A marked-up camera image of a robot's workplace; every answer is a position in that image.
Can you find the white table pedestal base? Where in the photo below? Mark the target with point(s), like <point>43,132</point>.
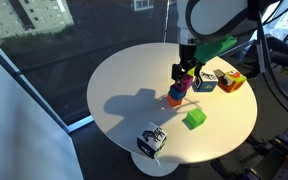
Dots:
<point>154,167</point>

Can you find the blue fabric cube with owl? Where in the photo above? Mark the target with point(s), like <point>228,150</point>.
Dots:
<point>204,84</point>

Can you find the white partition panel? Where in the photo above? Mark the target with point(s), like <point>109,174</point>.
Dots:
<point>17,133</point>

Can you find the blue plastic block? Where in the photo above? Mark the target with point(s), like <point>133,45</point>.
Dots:
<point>176,92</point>

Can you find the grey plastic block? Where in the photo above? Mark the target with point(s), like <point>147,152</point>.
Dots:
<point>218,74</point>

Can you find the orange plastic block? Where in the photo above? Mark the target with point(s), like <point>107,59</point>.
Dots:
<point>173,101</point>

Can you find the person's legs in dark trousers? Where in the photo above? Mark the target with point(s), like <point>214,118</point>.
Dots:
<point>285,55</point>

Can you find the pink plastic block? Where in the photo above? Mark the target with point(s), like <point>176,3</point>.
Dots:
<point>186,82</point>

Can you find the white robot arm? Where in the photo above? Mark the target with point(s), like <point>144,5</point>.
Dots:
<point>217,16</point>

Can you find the blue black stand with clamp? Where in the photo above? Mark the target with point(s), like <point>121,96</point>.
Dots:
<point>280,156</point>

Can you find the light blue window frame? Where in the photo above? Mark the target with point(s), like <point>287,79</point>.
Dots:
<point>79,123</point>

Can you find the fabric cube with zebra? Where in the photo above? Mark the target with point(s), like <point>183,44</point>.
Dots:
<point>151,140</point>

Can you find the grey building outside window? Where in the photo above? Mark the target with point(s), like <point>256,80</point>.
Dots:
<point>44,13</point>

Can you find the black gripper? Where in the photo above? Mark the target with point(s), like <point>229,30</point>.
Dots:
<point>186,55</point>

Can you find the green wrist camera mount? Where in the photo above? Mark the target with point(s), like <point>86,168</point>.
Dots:
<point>214,48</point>

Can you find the green plastic block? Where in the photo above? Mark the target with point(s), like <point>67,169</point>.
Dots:
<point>196,117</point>

